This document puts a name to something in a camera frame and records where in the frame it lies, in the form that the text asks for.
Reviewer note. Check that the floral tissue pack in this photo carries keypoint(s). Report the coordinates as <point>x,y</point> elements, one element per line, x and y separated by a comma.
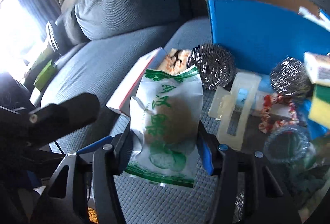
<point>175,61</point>

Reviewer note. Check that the white tissue pack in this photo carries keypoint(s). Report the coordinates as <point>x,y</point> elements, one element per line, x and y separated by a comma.
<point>317,68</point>

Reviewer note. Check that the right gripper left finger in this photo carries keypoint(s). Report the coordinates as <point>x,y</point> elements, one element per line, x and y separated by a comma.
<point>65,199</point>

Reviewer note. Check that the red white small scrunchie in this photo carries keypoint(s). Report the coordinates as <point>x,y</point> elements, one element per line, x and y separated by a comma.
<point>275,111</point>

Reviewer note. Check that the white translucent hair claw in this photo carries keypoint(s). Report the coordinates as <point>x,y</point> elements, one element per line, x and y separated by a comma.
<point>232,108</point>

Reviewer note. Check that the green scrunchie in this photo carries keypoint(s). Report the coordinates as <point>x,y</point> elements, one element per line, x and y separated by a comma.
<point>310,173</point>

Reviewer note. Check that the book on sofa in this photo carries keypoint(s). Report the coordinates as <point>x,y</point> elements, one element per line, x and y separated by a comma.
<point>119,102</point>

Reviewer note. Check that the blue cardboard box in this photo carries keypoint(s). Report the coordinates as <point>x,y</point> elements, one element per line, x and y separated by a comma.
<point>261,33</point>

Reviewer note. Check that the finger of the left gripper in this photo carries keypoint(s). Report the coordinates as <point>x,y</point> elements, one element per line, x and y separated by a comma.
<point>96,145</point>
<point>55,121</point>

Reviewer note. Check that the yellow green sponge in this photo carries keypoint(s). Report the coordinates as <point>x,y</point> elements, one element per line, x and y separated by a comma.
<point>320,108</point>

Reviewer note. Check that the grey blue sofa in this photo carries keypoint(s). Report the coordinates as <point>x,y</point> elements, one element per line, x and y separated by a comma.
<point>100,65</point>

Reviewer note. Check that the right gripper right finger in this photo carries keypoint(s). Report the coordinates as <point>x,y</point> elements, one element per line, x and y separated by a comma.
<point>266,199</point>

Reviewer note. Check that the steel wool scrubber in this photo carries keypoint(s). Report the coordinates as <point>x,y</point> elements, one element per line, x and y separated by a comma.
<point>289,78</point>
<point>214,63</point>

